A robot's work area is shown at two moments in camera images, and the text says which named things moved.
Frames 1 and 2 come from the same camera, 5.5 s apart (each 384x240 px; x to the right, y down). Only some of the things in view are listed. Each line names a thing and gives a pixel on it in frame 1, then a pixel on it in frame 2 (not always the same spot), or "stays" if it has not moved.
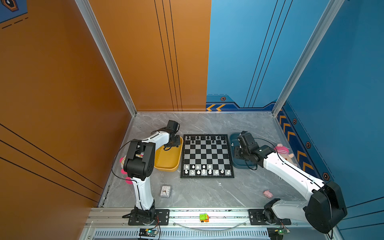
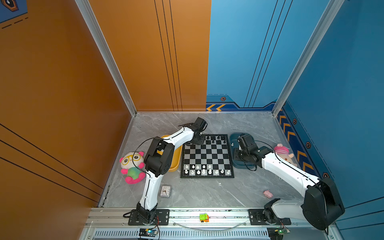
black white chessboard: (206, 156) stays
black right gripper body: (240, 154) stays
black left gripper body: (176, 141) → (200, 140)
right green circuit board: (277, 233) stays
